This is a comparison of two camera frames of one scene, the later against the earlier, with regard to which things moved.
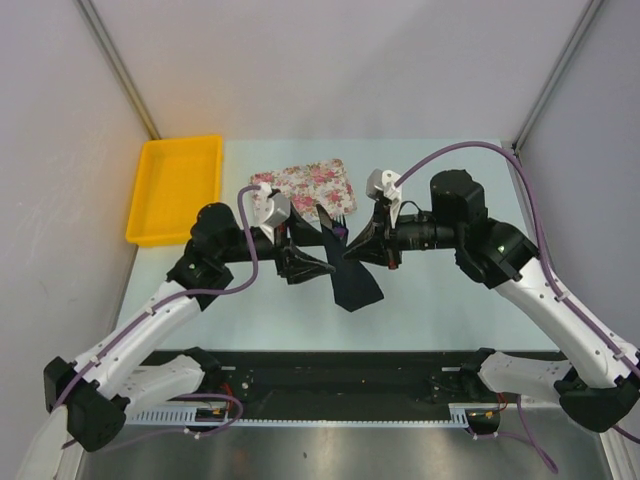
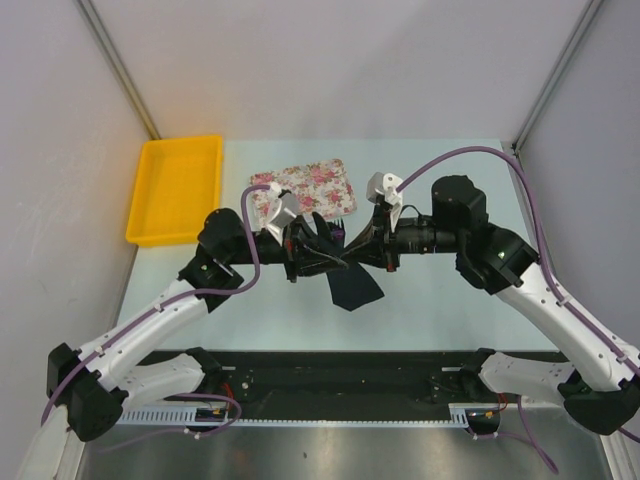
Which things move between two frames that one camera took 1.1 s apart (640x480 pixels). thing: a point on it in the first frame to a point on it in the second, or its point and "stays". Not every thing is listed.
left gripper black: x=292 y=263 stays
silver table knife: x=326 y=219 to x=323 y=229
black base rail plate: x=334 y=378 stays
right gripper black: x=378 y=243 stays
